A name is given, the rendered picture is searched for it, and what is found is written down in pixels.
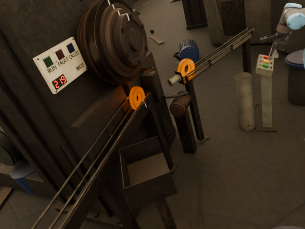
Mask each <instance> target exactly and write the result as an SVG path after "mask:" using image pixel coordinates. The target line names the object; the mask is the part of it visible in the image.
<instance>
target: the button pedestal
mask: <svg viewBox="0 0 305 229"><path fill-rule="evenodd" d="M260 55H261V54H259V56H258V59H257V64H256V71H255V73H256V74H260V75H261V98H262V118H258V123H257V131H265V132H278V118H272V96H271V75H272V73H273V63H274V58H271V59H270V61H269V62H268V63H265V62H263V60H268V59H266V58H264V56H265V55H262V58H260ZM260 60H262V62H260ZM259 64H261V66H259ZM263 64H268V66H269V67H264V66H263Z"/></svg>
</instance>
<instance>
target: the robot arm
mask: <svg viewBox="0 0 305 229"><path fill-rule="evenodd" d="M301 7H302V5H300V4H295V3H287V4H286V5H285V7H284V10H283V13H282V15H281V18H280V21H279V23H278V26H277V28H276V30H277V33H275V34H272V35H268V36H265V37H261V39H260V42H261V43H263V42H267V41H270V40H274V41H273V43H272V47H271V50H270V53H269V56H268V60H269V61H270V59H271V58H278V57H279V56H278V55H279V53H278V52H277V50H281V51H285V49H286V46H287V43H288V41H289V38H290V36H291V31H292V29H293V30H297V29H300V28H302V27H303V26H304V25H305V8H303V9H302V8H301ZM303 61H304V68H305V49H304V53H303Z"/></svg>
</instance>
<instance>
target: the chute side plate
mask: <svg viewBox="0 0 305 229"><path fill-rule="evenodd" d="M152 101H153V103H154V100H153V96H152V93H150V95H149V96H148V97H147V98H146V100H145V101H144V102H143V104H142V105H141V106H140V108H139V109H138V111H137V112H136V114H135V115H134V117H133V119H132V120H131V122H130V123H129V125H128V127H127V128H126V130H125V131H124V133H123V135H122V136H121V138H120V139H119V141H118V142H117V144H116V145H115V147H114V149H113V150H112V152H111V154H110V155H109V157H108V158H107V160H106V161H105V163H104V164H103V166H102V168H101V169H100V171H99V172H98V174H97V175H96V177H95V179H94V180H93V182H92V183H91V185H90V187H89V188H88V190H87V191H86V193H85V194H84V196H83V198H82V199H81V201H80V202H79V204H78V206H77V207H76V209H75V210H74V212H73V213H72V215H71V216H70V218H69V220H68V221H67V223H66V225H65V226H64V228H63V229H80V227H81V225H82V223H83V222H84V220H85V218H86V217H87V215H88V213H89V212H90V210H91V208H92V206H93V205H94V203H95V201H96V199H97V198H98V196H99V194H100V193H101V191H102V189H103V188H104V186H105V183H104V181H103V180H104V179H105V177H106V176H107V174H108V173H109V172H110V174H112V172H113V170H114V169H115V167H116V165H117V164H118V162H119V160H120V154H119V149H122V148H125V147H127V146H128V145H129V143H130V141H131V140H132V138H133V136H134V135H135V133H136V131H137V130H138V128H139V126H140V124H141V122H142V121H143V119H144V118H145V116H146V115H147V113H148V112H149V110H150V106H149V105H150V104H151V102H152Z"/></svg>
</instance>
